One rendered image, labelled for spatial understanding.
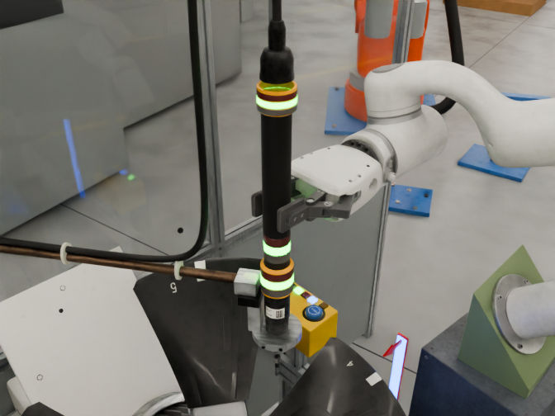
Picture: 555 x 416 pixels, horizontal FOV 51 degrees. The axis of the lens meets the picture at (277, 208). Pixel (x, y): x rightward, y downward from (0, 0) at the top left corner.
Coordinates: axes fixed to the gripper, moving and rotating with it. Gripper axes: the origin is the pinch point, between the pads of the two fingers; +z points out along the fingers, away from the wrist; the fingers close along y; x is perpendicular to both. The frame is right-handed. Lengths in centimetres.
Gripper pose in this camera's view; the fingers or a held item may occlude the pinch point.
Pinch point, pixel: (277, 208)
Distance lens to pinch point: 69.8
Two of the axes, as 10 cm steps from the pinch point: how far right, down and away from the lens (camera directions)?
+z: -7.2, 3.8, -5.8
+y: -6.9, -3.9, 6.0
